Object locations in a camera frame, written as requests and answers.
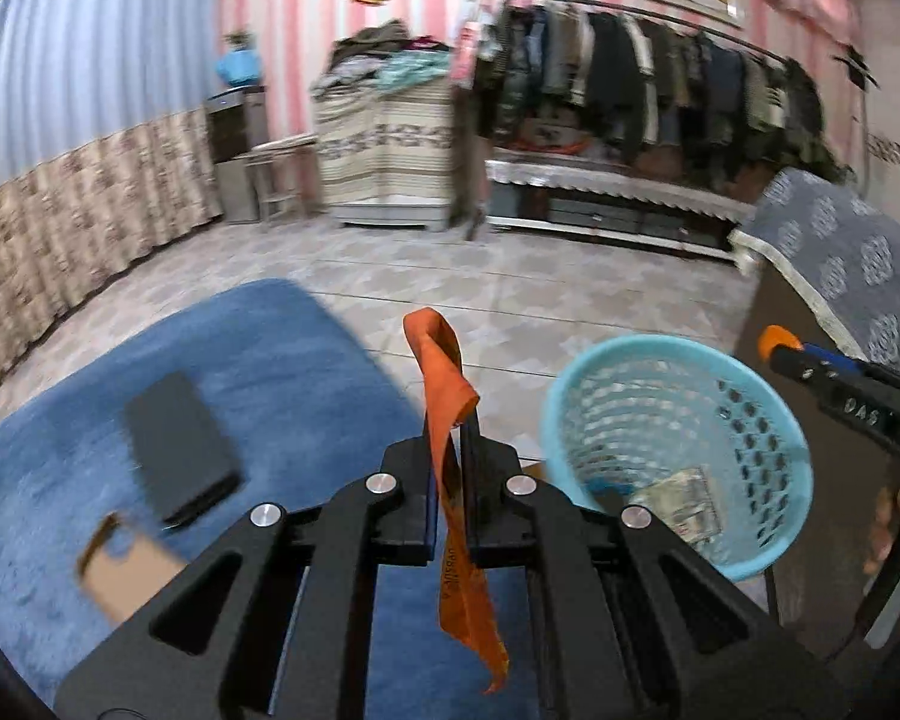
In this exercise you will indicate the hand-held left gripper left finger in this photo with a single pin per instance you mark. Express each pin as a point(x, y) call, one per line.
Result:
point(420, 532)

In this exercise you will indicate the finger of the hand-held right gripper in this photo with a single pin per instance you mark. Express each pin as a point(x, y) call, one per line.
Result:
point(832, 358)
point(799, 371)

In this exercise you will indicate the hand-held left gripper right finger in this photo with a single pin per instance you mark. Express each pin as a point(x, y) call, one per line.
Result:
point(474, 532)

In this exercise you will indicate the orange plastic wrapper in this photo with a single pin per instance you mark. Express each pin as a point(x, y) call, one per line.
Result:
point(442, 390)

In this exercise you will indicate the teal plastic basket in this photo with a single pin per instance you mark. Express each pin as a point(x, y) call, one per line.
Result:
point(592, 405)

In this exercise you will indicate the patterned snack packet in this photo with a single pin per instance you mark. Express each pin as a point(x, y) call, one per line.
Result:
point(679, 502)

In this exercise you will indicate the person's right hand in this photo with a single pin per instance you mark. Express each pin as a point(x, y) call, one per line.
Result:
point(889, 532)

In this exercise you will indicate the grey patterned cloth cover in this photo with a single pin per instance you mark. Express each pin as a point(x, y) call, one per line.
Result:
point(847, 262)

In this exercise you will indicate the black flat case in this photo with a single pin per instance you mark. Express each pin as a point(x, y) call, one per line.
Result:
point(180, 442)

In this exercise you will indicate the low cabinet with lace cloth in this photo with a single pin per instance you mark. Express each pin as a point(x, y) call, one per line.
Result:
point(607, 184)

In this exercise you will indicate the tan phone case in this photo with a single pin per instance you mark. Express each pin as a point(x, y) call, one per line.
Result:
point(131, 570)

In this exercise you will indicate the row of hanging clothes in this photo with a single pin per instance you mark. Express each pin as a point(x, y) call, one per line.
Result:
point(645, 82)

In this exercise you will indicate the patterned cloth covered cabinet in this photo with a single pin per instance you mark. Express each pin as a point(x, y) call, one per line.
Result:
point(382, 157)

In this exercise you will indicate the metal clothes rack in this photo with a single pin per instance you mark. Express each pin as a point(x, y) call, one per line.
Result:
point(645, 11)

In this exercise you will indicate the grey water dispenser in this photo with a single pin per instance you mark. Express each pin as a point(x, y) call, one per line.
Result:
point(236, 157)

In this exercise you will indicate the pink hanging bag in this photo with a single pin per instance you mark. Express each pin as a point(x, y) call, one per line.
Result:
point(465, 52)

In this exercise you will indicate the pile of clothes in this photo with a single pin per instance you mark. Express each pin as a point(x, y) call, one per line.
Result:
point(375, 56)

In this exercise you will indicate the blue cloth bundle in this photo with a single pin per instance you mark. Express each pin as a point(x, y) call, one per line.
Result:
point(238, 66)

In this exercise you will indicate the blue and floral curtain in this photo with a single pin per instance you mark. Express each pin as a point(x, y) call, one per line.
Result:
point(82, 127)

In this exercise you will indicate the dark wall hook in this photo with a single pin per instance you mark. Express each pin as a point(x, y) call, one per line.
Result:
point(856, 66)

